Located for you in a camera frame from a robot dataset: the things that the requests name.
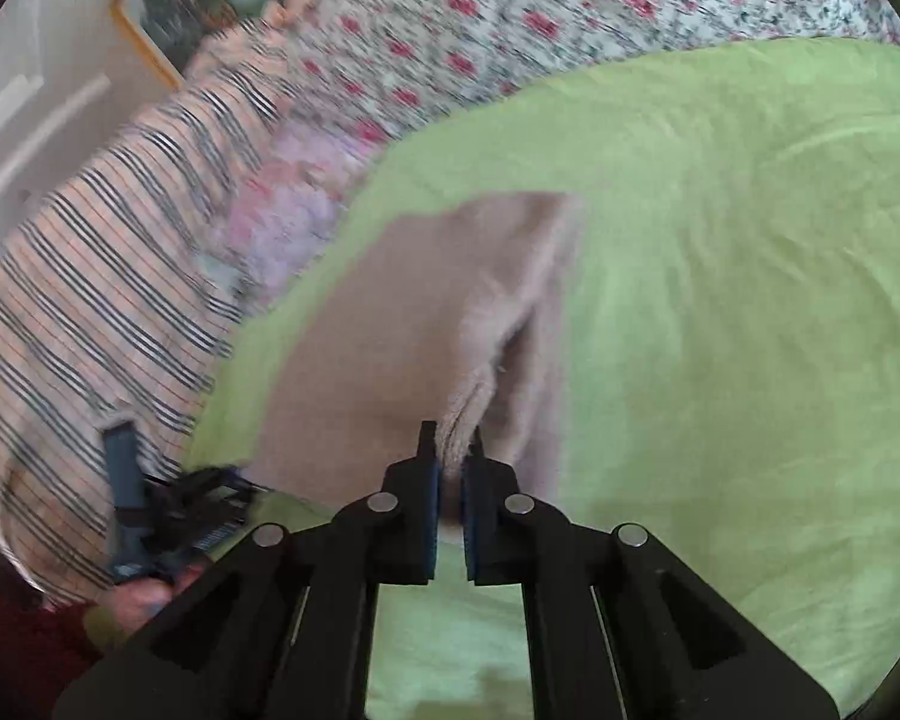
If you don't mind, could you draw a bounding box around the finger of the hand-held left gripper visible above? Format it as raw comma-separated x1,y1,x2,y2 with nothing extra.
102,420,157,586

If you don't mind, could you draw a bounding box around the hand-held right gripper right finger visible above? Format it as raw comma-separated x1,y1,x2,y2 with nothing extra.
461,427,841,720

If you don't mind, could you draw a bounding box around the plaid striped blanket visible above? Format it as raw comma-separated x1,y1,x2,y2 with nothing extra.
0,15,301,608

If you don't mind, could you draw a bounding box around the person's left hand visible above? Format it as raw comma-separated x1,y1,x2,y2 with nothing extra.
109,561,212,647

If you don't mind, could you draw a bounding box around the person's left forearm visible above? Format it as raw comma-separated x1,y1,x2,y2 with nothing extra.
0,576,125,720

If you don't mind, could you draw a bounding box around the rose print floral quilt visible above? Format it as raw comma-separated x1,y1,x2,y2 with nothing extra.
270,0,900,143

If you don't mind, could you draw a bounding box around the beige knitted sweater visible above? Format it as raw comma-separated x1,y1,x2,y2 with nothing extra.
244,191,590,548

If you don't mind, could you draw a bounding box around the framed wall picture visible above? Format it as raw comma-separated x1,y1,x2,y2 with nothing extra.
112,0,361,91

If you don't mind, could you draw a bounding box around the large flower print pillow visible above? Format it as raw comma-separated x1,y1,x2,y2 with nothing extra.
210,120,380,316

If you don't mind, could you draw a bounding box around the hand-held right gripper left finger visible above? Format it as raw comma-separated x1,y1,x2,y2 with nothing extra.
52,421,440,720

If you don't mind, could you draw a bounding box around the green bed sheet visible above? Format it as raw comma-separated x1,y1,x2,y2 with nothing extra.
184,37,900,720

